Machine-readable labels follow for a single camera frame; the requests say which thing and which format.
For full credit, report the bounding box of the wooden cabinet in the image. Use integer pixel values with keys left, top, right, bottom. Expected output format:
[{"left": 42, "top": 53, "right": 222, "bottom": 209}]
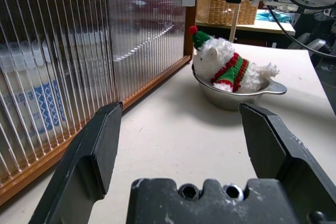
[{"left": 0, "top": 0, "right": 197, "bottom": 206}]

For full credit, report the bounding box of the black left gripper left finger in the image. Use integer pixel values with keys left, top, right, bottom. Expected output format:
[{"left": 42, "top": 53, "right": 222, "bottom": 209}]
[{"left": 28, "top": 101, "right": 123, "bottom": 224}]

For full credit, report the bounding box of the grey chair base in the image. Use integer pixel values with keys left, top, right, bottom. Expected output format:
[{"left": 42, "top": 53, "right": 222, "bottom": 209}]
[{"left": 287, "top": 31, "right": 332, "bottom": 55}]

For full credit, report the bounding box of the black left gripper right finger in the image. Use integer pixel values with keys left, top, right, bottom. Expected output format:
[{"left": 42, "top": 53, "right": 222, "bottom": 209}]
[{"left": 238, "top": 102, "right": 336, "bottom": 224}]

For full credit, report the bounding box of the white background table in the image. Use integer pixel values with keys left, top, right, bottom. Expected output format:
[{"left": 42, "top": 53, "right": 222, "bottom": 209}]
[{"left": 195, "top": 8, "right": 297, "bottom": 43}]

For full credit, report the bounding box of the teal cloth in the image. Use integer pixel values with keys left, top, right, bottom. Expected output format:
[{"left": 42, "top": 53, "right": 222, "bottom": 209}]
[{"left": 256, "top": 8, "right": 293, "bottom": 23}]

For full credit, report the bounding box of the wicker basket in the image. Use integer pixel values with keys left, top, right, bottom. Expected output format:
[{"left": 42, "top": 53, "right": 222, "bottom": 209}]
[{"left": 196, "top": 0, "right": 259, "bottom": 25}]

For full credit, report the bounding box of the small metal bowl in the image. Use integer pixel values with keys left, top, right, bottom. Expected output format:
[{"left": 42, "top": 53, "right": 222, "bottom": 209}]
[{"left": 191, "top": 63, "right": 288, "bottom": 111}]

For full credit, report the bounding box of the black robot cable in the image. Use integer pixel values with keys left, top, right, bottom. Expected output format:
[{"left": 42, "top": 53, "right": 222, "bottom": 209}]
[{"left": 266, "top": 0, "right": 336, "bottom": 58}]

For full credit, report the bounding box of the white bottle blue label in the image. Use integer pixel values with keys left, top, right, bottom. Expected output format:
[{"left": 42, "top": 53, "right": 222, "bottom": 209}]
[
  {"left": 26, "top": 39, "right": 68, "bottom": 137},
  {"left": 0, "top": 41, "right": 36, "bottom": 143}
]

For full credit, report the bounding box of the light wooden post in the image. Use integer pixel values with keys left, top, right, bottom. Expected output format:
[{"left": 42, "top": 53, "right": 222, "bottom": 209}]
[{"left": 229, "top": 1, "right": 241, "bottom": 43}]

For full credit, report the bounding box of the white plush toy knit sweater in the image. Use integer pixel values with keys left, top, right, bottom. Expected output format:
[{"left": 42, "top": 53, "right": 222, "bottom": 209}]
[{"left": 188, "top": 25, "right": 280, "bottom": 94}]

